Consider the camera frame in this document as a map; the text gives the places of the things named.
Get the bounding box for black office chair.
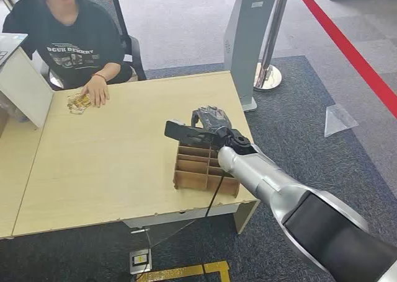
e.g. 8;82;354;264
106;0;147;83

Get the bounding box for silver laptop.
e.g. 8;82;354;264
0;33;29;66

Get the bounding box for floor socket box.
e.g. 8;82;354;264
129;248;152;276

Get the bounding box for white slanted panel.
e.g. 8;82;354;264
0;46;55;128

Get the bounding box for brown wooden card organizer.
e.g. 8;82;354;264
173;141;240;198

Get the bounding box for chrome stanchion post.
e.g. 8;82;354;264
254;0;292;92

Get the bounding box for light wooden desk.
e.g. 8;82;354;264
12;71;260;238
0;107;44;240

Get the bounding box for black flat wrist bracket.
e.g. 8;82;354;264
164;120;219;146

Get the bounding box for red barrier belt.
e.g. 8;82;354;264
291;0;397;120

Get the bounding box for person's left hand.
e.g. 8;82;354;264
81;75;110;108

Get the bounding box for seated person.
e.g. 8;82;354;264
2;0;134;108

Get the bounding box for clear plastic sheet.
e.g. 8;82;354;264
324;104;359;138

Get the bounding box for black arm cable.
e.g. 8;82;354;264
202;170;226;273

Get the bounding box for grey kiosk stand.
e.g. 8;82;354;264
223;0;283;113

